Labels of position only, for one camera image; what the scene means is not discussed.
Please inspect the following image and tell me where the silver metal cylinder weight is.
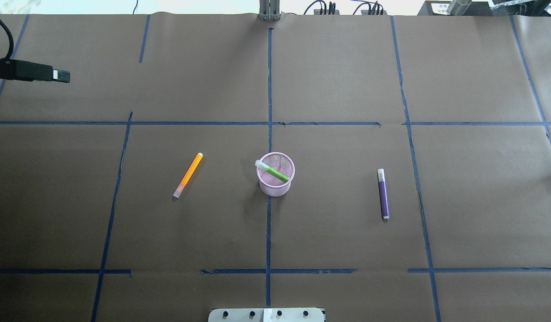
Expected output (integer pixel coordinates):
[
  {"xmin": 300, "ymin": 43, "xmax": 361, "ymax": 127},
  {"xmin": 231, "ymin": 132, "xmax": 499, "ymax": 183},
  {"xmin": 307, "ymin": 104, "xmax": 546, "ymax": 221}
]
[{"xmin": 446, "ymin": 0, "xmax": 472, "ymax": 16}]

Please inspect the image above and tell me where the white pedestal column base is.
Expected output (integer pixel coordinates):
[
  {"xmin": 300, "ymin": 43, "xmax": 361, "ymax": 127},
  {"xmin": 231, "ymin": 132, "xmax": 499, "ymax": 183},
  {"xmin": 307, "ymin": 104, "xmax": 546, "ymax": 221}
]
[{"xmin": 208, "ymin": 307, "xmax": 326, "ymax": 322}]

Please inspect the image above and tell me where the aluminium frame post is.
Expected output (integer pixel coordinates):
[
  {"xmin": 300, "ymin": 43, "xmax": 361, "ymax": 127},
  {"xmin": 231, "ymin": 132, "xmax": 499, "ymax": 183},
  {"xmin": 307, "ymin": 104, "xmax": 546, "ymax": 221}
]
[{"xmin": 259, "ymin": 0, "xmax": 281, "ymax": 21}]

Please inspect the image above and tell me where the green highlighter pen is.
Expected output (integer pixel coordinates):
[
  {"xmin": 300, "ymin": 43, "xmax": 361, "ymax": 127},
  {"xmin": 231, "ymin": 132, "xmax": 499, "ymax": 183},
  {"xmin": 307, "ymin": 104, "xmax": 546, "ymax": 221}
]
[{"xmin": 255, "ymin": 160, "xmax": 290, "ymax": 183}]

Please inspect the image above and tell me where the orange highlighter pen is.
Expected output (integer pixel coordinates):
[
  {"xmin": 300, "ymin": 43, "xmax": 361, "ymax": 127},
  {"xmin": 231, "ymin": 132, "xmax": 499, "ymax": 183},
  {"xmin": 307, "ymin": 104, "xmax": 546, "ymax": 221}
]
[{"xmin": 173, "ymin": 152, "xmax": 203, "ymax": 199}]

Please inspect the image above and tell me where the purple highlighter pen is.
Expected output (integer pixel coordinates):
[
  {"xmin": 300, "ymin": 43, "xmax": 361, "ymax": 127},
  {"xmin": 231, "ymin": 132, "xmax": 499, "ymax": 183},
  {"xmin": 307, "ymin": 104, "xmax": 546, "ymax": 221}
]
[{"xmin": 377, "ymin": 168, "xmax": 390, "ymax": 220}]

